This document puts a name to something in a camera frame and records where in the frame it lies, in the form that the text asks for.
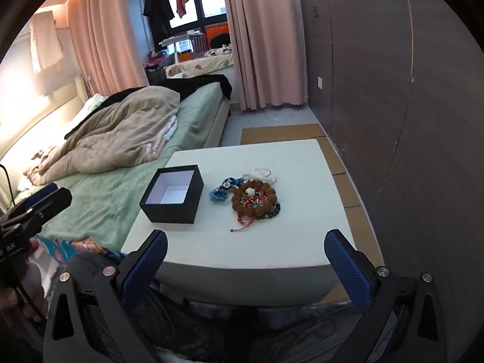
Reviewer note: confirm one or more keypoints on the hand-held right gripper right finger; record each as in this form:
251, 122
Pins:
348, 272

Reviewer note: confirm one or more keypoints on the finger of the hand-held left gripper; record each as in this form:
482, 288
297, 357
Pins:
49, 204
44, 190

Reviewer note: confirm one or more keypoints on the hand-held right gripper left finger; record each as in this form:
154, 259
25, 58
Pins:
145, 268

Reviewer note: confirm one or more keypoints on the black jewelry box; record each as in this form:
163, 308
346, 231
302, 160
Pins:
172, 193

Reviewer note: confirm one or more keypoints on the silver bangle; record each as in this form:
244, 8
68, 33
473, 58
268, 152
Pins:
263, 171

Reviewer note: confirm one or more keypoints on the colourful printed cloth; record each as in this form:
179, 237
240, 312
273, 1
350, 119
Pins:
81, 246

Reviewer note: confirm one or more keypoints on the bed with green sheet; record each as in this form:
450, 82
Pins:
102, 193

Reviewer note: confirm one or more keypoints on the flat cardboard sheet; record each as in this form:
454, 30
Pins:
283, 133
351, 196

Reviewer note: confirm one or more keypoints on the white low table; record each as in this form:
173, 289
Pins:
264, 245

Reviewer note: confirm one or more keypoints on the beige blanket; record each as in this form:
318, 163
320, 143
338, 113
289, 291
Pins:
121, 132

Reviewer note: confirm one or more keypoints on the dark patterned trousers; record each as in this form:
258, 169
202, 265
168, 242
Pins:
234, 332

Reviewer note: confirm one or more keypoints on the white hanging cloth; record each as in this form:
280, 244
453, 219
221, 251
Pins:
45, 45

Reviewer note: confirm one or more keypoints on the pink curtain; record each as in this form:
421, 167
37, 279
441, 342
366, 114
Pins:
261, 37
102, 37

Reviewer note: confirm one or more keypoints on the black garment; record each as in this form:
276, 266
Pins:
204, 83

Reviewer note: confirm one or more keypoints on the dark wooden wardrobe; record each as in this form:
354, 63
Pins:
389, 83

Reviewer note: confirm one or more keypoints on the white drying rack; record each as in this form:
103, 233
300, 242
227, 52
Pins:
177, 39

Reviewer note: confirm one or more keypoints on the cartoon print bedding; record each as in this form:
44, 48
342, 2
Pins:
210, 59

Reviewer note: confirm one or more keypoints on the black hanging clothes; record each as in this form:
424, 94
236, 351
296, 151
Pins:
155, 5

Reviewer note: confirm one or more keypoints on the white wall switch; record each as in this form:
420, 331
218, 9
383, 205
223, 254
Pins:
320, 82

